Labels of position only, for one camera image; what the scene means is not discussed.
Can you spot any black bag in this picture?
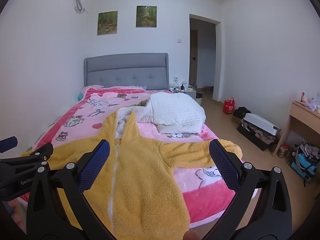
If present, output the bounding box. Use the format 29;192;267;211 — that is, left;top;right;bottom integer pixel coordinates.
232;107;251;119

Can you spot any light wooden desk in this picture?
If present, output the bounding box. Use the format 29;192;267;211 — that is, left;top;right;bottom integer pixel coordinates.
272;100;320;158

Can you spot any green forest wall picture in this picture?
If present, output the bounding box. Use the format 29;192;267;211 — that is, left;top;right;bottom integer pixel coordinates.
97;11;118;36
136;5;158;28

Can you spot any white electric heater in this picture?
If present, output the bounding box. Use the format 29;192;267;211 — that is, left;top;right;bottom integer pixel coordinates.
244;113;281;137

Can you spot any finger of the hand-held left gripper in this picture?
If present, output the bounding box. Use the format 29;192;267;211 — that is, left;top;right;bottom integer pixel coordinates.
0;142;54;167
0;136;19;154

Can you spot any person's right hand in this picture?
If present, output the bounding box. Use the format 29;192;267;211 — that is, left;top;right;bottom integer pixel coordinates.
182;230;200;240

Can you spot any open black suitcase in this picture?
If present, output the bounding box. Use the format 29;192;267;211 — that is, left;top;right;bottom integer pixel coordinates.
236;122;278;152

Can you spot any wooden door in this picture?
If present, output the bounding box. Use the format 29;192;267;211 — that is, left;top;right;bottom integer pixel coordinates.
189;29;198;85

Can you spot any white nightstand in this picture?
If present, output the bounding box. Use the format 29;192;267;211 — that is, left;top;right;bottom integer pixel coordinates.
169;86;197;100

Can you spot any white quilted duvet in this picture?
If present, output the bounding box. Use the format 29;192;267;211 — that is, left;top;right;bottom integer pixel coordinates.
129;92;207;134

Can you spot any crumpled plastic bag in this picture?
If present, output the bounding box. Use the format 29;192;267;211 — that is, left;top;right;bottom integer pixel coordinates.
306;97;320;112

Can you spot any red shopping bag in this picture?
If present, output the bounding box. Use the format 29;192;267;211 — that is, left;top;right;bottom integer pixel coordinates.
223;97;236;115

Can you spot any blue and grey backpack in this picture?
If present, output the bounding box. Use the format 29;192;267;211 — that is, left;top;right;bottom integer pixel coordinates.
287;152;318;182

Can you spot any pink printed blanket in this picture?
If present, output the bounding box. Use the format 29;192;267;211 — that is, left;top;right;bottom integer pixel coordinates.
19;85;258;228

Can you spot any glass jar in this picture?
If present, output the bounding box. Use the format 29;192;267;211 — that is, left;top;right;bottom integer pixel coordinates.
277;144;289;158

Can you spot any white air conditioner pipe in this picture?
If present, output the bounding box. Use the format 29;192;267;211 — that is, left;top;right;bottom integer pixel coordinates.
74;0;88;15

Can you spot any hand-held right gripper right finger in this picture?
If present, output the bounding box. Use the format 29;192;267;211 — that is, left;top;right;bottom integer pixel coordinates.
209;138;293;240

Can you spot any yellow fleece hooded jacket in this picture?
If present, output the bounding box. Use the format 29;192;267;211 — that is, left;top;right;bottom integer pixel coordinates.
21;107;243;239

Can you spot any grey padded headboard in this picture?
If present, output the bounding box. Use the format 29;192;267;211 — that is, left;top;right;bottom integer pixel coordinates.
84;53;169;92

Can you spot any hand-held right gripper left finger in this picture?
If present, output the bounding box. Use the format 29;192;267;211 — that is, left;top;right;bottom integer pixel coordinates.
26;139;112;240

